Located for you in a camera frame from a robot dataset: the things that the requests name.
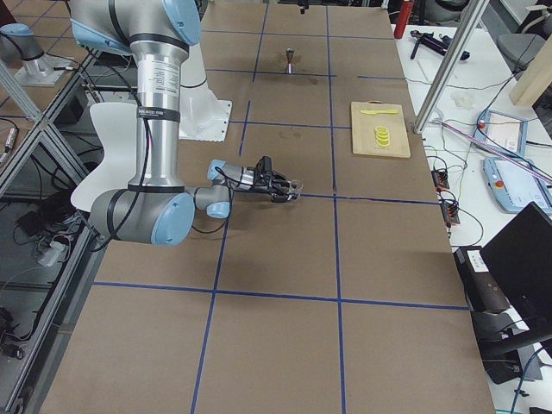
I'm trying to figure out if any aluminium camera post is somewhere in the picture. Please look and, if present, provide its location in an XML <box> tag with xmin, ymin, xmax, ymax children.
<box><xmin>413</xmin><ymin>0</ymin><xmax>489</xmax><ymax>134</ymax></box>

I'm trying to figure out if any lower teach pendant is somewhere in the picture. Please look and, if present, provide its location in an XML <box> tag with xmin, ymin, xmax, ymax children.
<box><xmin>483</xmin><ymin>158</ymin><xmax>551</xmax><ymax>215</ymax></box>

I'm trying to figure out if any red bottle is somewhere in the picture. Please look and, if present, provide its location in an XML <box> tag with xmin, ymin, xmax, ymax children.
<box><xmin>393</xmin><ymin>0</ymin><xmax>414</xmax><ymax>40</ymax></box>

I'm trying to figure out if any wooden cutting board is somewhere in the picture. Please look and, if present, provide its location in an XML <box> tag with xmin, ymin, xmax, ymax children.
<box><xmin>350</xmin><ymin>102</ymin><xmax>411</xmax><ymax>159</ymax></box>

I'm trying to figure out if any white plastic chair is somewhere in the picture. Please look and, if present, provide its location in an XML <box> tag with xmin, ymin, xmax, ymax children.
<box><xmin>71</xmin><ymin>103</ymin><xmax>137</xmax><ymax>212</ymax></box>

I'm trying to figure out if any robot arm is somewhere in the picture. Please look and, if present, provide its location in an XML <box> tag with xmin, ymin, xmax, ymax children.
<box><xmin>70</xmin><ymin>1</ymin><xmax>302</xmax><ymax>246</ymax></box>

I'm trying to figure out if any clear glass cup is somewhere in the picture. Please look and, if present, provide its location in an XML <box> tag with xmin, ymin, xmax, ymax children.
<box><xmin>288</xmin><ymin>179</ymin><xmax>303</xmax><ymax>195</ymax></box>

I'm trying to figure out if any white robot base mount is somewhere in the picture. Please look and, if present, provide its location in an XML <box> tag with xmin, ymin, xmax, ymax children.
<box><xmin>179</xmin><ymin>44</ymin><xmax>232</xmax><ymax>142</ymax></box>

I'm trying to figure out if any upper teach pendant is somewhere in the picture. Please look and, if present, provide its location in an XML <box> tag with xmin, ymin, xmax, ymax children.
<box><xmin>474</xmin><ymin>110</ymin><xmax>528</xmax><ymax>156</ymax></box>

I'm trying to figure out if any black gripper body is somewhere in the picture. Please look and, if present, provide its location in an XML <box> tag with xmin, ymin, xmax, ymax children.
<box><xmin>252</xmin><ymin>172</ymin><xmax>288</xmax><ymax>196</ymax></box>

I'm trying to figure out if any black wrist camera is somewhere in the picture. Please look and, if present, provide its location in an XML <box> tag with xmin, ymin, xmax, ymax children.
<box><xmin>254</xmin><ymin>155</ymin><xmax>273</xmax><ymax>175</ymax></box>

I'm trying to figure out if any teach pendant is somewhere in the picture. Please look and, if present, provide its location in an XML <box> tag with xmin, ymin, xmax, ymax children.
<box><xmin>483</xmin><ymin>158</ymin><xmax>551</xmax><ymax>215</ymax></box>
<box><xmin>474</xmin><ymin>110</ymin><xmax>528</xmax><ymax>156</ymax></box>

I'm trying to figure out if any black monitor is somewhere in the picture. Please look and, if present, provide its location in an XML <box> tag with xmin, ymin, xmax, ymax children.
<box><xmin>481</xmin><ymin>202</ymin><xmax>551</xmax><ymax>321</ymax></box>

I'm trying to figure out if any yellow plastic knife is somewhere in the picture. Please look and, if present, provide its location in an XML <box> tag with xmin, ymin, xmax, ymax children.
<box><xmin>360</xmin><ymin>109</ymin><xmax>399</xmax><ymax>116</ymax></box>

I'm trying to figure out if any steel jigger measuring cup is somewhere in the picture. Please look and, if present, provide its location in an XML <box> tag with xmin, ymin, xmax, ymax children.
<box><xmin>285</xmin><ymin>48</ymin><xmax>294</xmax><ymax>74</ymax></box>

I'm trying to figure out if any black box device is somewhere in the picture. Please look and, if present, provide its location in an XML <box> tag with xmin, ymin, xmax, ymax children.
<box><xmin>454</xmin><ymin>246</ymin><xmax>510</xmax><ymax>314</ymax></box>

